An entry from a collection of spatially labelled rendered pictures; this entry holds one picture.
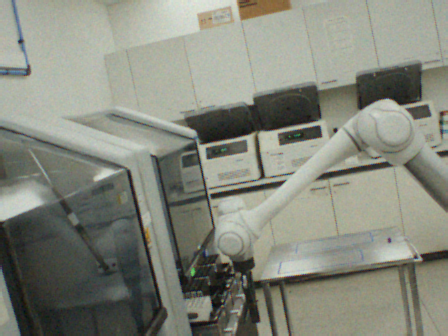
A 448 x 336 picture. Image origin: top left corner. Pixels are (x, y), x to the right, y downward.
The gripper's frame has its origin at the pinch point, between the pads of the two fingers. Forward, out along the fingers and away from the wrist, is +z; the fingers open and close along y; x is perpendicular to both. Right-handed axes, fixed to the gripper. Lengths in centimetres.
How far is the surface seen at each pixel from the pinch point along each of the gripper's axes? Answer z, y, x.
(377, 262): -2, -25, 46
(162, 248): -32.7, 17.0, -20.8
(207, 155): -37, -233, -52
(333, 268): -1.7, -26.5, 29.3
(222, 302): -1.6, -9.8, -12.7
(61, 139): -72, 32, -37
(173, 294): -17.4, 17.2, -20.9
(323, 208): 22, -228, 30
